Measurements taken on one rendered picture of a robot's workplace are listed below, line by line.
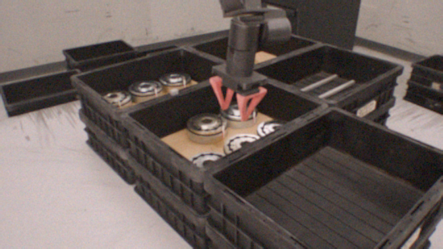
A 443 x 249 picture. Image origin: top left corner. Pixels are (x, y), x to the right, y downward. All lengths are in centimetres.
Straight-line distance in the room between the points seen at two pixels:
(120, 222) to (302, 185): 43
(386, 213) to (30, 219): 79
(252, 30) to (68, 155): 71
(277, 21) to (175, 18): 356
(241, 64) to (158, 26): 351
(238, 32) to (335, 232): 40
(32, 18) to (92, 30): 55
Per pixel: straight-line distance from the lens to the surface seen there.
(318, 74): 134
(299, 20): 236
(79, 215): 95
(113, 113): 88
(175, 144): 90
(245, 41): 70
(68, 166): 113
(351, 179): 83
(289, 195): 76
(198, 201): 70
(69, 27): 389
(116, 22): 401
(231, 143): 84
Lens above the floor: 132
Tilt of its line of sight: 30 degrees down
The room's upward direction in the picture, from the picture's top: straight up
